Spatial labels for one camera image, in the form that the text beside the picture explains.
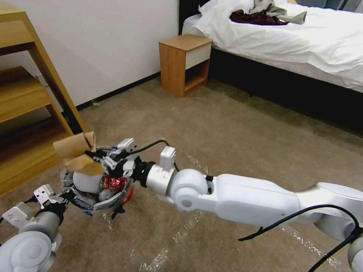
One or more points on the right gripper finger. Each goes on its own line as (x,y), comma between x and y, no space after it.
(95,155)
(114,165)

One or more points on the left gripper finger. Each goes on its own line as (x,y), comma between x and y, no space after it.
(64,196)

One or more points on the brown paper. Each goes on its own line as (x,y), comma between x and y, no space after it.
(73,150)

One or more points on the trash bin with white liner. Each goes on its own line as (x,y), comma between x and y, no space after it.
(93,202)

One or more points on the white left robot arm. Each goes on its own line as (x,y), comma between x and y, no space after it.
(31,243)

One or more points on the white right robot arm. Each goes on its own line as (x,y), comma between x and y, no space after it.
(249,195)

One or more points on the white rounded trash item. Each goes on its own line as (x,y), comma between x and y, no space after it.
(85,182)

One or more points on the red soda can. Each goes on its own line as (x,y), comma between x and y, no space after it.
(114,183)

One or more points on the crumpled white paper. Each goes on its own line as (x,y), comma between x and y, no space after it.
(106,195)

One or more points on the small debris by baseboard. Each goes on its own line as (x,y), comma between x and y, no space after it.
(94,104)

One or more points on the wooden shelf unit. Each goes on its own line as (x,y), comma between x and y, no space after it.
(25,99)

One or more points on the wooden nightstand with white drawer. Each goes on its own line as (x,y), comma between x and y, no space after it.
(181,62)

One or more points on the dark red garment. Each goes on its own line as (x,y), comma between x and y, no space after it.
(255,17)

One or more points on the white duvet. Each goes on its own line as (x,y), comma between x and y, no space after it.
(283,42)

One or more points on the grey garment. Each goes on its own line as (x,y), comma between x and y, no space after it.
(283,11)

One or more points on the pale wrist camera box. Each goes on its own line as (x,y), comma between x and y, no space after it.
(43,195)
(126,145)

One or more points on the black bed frame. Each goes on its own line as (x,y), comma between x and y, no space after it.
(283,85)

